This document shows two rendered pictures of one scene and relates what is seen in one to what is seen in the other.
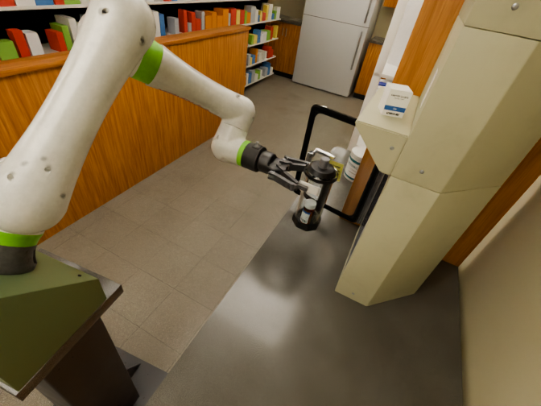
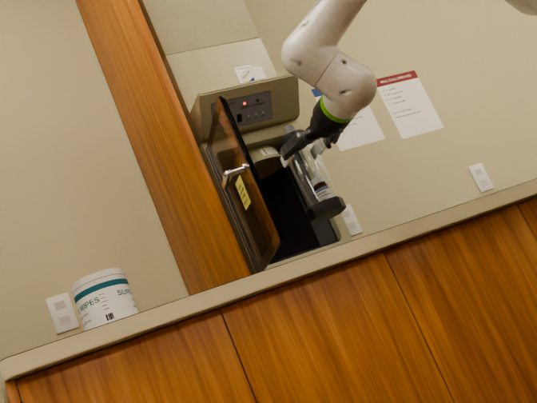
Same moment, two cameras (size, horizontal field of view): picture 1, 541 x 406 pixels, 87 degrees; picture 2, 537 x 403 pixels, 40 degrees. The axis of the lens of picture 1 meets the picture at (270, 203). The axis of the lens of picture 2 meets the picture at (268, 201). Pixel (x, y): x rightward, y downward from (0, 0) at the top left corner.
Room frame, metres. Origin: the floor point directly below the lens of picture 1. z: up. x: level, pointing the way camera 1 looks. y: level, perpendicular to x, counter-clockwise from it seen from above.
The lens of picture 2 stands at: (2.20, 1.08, 0.63)
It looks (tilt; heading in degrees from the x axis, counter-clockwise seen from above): 15 degrees up; 224
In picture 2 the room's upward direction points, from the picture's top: 23 degrees counter-clockwise
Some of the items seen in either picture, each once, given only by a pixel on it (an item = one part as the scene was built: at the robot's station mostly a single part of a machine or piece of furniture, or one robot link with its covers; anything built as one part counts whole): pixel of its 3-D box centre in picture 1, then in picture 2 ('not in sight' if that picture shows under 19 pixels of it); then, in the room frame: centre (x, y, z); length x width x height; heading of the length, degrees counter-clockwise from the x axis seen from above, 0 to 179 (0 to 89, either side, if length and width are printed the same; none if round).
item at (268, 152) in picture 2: not in sight; (256, 162); (0.67, -0.40, 1.34); 0.18 x 0.18 x 0.05
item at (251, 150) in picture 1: (255, 156); (332, 110); (0.85, 0.08, 1.23); 0.09 x 0.06 x 0.12; 159
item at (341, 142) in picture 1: (336, 167); (241, 187); (0.95, -0.22, 1.19); 0.30 x 0.01 x 0.40; 61
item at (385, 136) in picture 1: (384, 125); (249, 105); (0.75, -0.26, 1.46); 0.32 x 0.11 x 0.10; 159
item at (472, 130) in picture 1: (431, 190); (250, 173); (0.68, -0.43, 1.33); 0.32 x 0.25 x 0.77; 159
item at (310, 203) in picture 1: (313, 196); (310, 175); (0.77, -0.14, 1.17); 0.11 x 0.11 x 0.21
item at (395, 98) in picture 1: (394, 100); (254, 79); (0.70, -0.25, 1.54); 0.05 x 0.05 x 0.06; 88
